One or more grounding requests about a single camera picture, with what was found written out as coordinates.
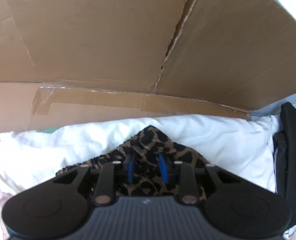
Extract folded black clothes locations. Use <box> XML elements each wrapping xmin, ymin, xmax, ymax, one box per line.
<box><xmin>273</xmin><ymin>101</ymin><xmax>296</xmax><ymax>233</ymax></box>

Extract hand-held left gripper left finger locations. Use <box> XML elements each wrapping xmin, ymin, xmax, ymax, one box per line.
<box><xmin>57</xmin><ymin>154</ymin><xmax>136</xmax><ymax>205</ymax></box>

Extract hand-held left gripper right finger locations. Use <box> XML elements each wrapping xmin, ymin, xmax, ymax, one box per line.
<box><xmin>158</xmin><ymin>154</ymin><xmax>238</xmax><ymax>205</ymax></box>

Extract large brown cardboard sheet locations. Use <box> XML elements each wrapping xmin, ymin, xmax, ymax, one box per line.
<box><xmin>0</xmin><ymin>0</ymin><xmax>296</xmax><ymax>135</ymax></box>

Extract cream printed blanket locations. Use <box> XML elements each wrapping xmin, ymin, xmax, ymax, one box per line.
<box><xmin>0</xmin><ymin>114</ymin><xmax>296</xmax><ymax>240</ymax></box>

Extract leopard print garment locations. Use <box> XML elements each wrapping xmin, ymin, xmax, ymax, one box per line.
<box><xmin>56</xmin><ymin>126</ymin><xmax>209</xmax><ymax>200</ymax></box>

